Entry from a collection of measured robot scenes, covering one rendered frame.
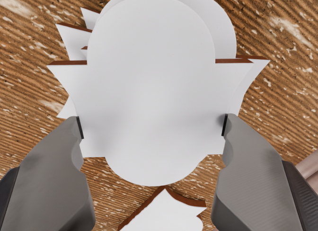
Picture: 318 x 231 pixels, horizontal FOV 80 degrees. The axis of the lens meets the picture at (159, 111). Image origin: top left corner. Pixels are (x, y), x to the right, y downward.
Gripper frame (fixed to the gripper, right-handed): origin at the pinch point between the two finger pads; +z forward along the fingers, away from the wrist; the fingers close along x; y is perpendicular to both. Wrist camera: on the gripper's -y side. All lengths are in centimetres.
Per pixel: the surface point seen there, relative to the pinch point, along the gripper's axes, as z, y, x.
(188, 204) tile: 4.5, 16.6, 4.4
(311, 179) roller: 8.0, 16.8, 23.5
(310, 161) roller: 7.4, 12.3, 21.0
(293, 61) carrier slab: 5.3, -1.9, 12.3
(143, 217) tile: 4.2, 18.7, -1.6
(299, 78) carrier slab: 5.3, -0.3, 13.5
